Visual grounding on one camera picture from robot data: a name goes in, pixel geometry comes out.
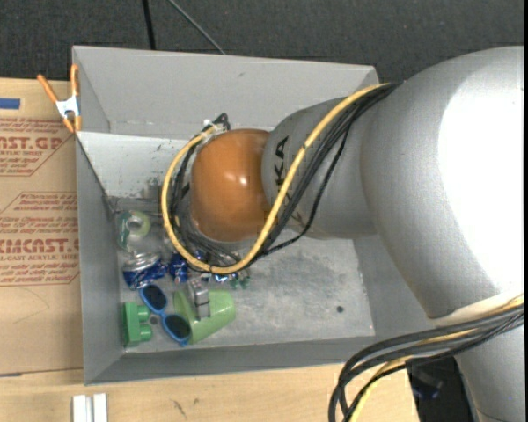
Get green toy block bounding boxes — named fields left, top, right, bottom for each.
left=121, top=302, right=155, bottom=348

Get blue sunglasses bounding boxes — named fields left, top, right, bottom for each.
left=138, top=283, right=193, bottom=347

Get crushed blue drink can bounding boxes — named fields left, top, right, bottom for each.
left=122, top=252, right=169, bottom=291

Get clear green-tinted bottle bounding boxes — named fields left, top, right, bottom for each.
left=115, top=209, right=165, bottom=258

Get brown cardboard board red print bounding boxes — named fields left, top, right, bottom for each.
left=0, top=76, right=85, bottom=378

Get grey metal bin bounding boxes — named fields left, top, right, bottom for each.
left=71, top=45, right=436, bottom=387

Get blue crumpled packet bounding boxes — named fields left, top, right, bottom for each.
left=168, top=252, right=193, bottom=283

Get light green plastic cup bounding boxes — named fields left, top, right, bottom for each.
left=172, top=289, right=238, bottom=346

